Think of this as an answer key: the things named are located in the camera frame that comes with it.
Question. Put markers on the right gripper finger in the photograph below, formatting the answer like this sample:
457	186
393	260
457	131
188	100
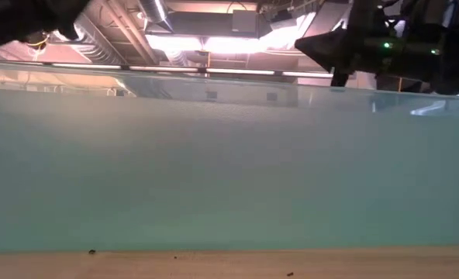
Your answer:
322	48
340	79

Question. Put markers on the teal plastic tray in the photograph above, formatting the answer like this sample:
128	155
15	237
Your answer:
229	174

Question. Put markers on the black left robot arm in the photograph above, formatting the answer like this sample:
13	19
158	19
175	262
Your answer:
4	19

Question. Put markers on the grey ceiling box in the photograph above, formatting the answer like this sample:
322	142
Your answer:
245	21

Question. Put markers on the bright ceiling light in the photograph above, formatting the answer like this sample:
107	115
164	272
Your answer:
233	44

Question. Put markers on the long ceiling light bar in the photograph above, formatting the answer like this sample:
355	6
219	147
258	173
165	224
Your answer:
163	69

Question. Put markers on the silver round spiral duct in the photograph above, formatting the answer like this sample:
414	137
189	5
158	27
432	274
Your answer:
156	11

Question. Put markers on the silver flexible duct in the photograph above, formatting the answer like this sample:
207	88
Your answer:
94	46

